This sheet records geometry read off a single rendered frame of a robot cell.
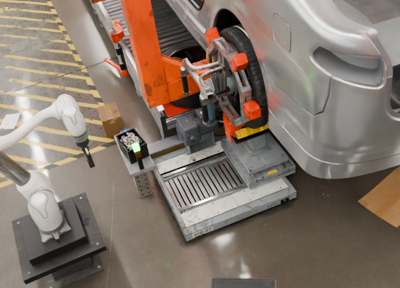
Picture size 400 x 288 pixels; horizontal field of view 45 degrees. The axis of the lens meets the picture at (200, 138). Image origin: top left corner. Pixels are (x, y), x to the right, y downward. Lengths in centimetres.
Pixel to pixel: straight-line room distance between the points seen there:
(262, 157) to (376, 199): 82
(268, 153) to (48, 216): 155
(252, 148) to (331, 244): 84
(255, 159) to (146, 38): 112
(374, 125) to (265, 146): 138
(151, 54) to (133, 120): 114
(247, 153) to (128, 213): 96
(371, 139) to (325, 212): 120
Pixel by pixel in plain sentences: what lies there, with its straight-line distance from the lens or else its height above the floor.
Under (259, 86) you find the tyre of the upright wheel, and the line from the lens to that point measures 283.
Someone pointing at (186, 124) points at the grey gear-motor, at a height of 40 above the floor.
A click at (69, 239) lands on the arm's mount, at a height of 36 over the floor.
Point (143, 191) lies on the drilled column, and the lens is 361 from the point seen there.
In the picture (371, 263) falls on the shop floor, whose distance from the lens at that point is 325.
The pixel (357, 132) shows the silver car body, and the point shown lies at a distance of 230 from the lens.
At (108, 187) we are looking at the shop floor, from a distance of 379.
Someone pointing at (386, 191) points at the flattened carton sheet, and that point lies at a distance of 362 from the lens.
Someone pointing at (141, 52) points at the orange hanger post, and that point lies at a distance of 328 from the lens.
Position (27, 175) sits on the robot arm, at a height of 69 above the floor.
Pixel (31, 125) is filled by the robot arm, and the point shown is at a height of 108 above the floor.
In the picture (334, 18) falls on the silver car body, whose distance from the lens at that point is 211.
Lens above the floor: 266
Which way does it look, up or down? 42 degrees down
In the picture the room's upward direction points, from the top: 9 degrees counter-clockwise
